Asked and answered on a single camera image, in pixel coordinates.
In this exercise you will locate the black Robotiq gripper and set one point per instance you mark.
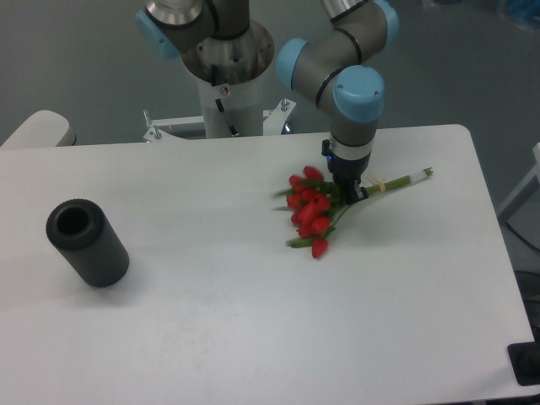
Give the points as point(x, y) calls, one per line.
point(346, 165)

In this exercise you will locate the red tulip bouquet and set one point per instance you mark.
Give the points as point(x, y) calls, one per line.
point(315, 210)

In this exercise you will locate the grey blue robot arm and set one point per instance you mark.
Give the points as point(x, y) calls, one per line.
point(331, 73)

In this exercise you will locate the black box at table edge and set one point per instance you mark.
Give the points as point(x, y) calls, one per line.
point(524, 358)

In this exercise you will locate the blue items top right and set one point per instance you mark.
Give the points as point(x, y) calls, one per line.
point(522, 13)

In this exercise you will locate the black ribbed cylinder vase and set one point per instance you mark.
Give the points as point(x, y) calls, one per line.
point(83, 235)

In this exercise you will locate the white rounded chair part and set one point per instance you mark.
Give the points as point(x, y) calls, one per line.
point(43, 129)

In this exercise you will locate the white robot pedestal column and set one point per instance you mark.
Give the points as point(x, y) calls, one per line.
point(230, 74)

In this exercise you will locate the white frame at right edge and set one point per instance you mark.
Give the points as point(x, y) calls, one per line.
point(525, 188)

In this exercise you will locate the white pedestal base frame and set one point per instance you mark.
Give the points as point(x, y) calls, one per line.
point(274, 122)

